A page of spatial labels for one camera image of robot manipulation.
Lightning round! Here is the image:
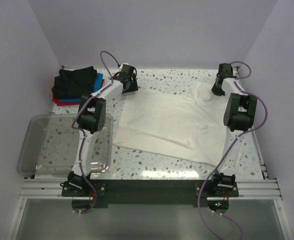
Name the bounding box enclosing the white printed t-shirt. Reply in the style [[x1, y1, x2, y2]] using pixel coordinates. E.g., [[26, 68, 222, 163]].
[[113, 82, 228, 166]]

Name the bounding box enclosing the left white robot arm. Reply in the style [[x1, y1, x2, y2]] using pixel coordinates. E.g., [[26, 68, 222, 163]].
[[63, 63, 139, 192]]

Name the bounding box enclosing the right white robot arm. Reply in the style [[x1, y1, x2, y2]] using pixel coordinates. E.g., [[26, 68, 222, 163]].
[[211, 63, 257, 189]]

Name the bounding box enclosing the folded blue t-shirt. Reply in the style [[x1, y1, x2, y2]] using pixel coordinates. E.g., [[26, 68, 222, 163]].
[[56, 72, 106, 106]]

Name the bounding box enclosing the clear plastic bin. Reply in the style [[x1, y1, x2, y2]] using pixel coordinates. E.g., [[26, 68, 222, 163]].
[[16, 114, 113, 177]]

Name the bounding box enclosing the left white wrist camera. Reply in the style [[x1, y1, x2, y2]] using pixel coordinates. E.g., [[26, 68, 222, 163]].
[[118, 62, 129, 71]]

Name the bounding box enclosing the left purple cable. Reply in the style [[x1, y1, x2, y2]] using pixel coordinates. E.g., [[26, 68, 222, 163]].
[[70, 50, 123, 216]]

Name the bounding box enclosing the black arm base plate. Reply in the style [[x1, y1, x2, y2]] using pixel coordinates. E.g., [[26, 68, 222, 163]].
[[61, 178, 240, 210]]

